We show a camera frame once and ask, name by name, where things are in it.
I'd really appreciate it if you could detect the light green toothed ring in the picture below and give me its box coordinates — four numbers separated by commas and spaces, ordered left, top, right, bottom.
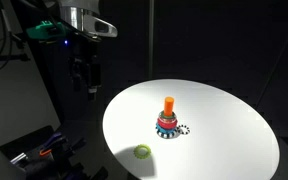
133, 143, 152, 160

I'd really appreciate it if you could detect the black clamp stand equipment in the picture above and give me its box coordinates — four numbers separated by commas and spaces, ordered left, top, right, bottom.
0, 126, 108, 180

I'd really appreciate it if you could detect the black white striped base ring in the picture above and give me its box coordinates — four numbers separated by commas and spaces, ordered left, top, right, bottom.
155, 129, 177, 140

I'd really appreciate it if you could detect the white round table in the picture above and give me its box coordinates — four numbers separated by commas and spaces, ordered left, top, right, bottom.
103, 79, 280, 180

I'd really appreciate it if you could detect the orange stacking stand post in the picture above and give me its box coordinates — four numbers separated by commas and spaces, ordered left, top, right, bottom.
164, 97, 174, 116

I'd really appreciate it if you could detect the dark green ring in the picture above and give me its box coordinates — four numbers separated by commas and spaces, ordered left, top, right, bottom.
159, 111, 177, 120

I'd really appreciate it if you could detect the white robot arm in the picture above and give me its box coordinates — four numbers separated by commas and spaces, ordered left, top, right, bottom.
59, 0, 118, 100

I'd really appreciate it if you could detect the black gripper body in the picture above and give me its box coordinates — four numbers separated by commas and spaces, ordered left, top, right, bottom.
68, 36, 101, 88

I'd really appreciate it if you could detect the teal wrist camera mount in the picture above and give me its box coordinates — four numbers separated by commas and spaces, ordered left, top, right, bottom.
26, 21, 66, 40

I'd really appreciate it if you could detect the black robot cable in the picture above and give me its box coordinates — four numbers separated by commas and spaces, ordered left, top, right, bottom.
0, 0, 30, 76

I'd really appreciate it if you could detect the blue ring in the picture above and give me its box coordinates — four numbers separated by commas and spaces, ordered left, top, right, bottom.
155, 122, 178, 136

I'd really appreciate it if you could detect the small black white ring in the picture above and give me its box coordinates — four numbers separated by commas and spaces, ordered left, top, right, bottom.
177, 124, 191, 135

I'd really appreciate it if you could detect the red ring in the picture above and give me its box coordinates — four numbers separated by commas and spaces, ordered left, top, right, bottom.
156, 114, 179, 130

